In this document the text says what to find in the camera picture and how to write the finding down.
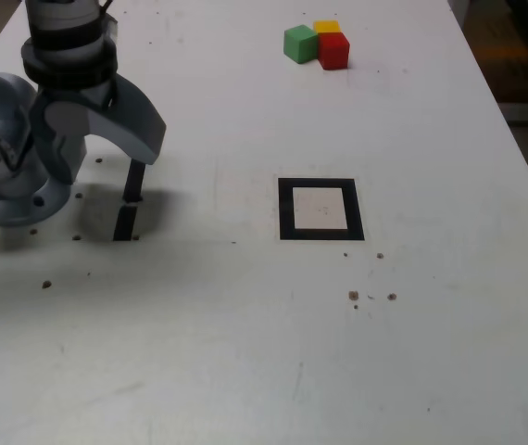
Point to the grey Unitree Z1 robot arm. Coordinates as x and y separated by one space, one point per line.
4 92

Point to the yellow cube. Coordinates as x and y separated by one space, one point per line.
328 26

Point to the green cube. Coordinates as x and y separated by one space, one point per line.
298 44

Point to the red cube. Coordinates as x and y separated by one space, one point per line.
333 51

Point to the black tape square outline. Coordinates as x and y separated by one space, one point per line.
287 208

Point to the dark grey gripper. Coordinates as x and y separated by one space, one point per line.
99 97

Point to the black tape strip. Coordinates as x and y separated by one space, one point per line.
125 222

